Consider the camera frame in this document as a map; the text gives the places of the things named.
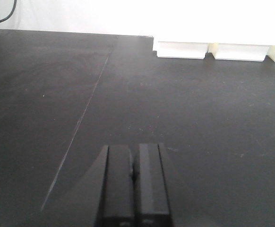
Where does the black cable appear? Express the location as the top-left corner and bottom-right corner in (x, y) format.
(0, 0), (17, 25)

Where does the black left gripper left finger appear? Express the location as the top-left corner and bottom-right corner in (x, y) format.
(94, 145), (134, 227)

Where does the white left storage bin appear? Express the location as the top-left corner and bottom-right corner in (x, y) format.
(153, 38), (209, 59)

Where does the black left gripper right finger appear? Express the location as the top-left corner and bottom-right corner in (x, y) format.
(134, 143), (171, 227)

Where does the white middle storage bin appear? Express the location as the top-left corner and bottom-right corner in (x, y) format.
(208, 43), (271, 62)

